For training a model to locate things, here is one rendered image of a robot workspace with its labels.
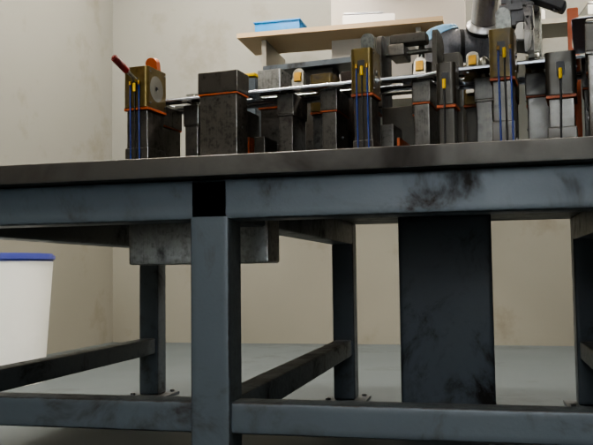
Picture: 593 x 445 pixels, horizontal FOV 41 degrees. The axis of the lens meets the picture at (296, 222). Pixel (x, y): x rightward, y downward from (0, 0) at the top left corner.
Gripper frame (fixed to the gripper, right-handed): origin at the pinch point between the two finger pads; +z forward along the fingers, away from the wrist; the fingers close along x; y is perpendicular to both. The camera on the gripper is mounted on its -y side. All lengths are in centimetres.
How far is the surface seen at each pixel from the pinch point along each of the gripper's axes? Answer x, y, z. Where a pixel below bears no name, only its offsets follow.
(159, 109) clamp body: 13, 102, 7
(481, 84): -2.5, 13.0, 4.9
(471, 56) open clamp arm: -19.5, 17.6, -7.3
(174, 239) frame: 48, 77, 46
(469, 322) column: -51, 25, 71
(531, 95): -3.1, 0.4, 9.0
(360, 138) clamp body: 16.1, 41.3, 20.2
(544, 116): -3.4, -2.7, 14.5
